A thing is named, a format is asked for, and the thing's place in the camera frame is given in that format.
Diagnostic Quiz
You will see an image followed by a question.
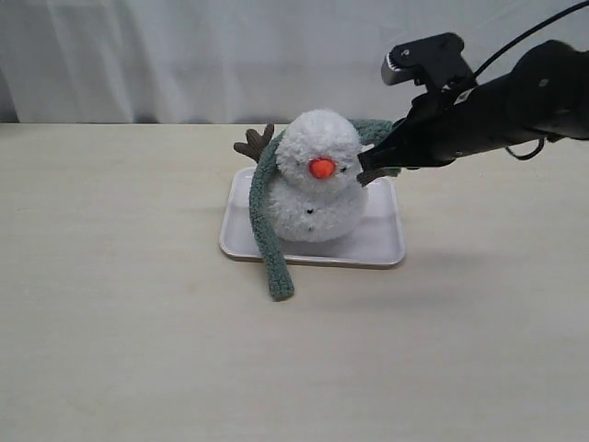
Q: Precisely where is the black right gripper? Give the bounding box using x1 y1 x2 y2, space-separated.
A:
356 87 506 186

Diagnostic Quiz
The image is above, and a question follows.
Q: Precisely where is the white plush snowman toy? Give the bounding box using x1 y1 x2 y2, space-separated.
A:
233 108 390 244

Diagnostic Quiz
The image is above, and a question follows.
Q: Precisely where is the green knitted scarf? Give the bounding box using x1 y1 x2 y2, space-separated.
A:
247 118 400 304

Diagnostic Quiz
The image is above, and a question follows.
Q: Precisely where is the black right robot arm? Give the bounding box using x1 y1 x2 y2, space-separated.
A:
357 41 588 185

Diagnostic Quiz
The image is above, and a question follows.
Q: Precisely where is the white rectangular plastic tray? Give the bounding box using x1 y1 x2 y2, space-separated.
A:
218 167 406 269

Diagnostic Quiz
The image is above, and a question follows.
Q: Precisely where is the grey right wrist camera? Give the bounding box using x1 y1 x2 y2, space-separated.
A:
381 32 476 92

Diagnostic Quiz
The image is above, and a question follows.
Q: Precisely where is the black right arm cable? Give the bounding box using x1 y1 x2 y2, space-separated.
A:
473 0 589 161

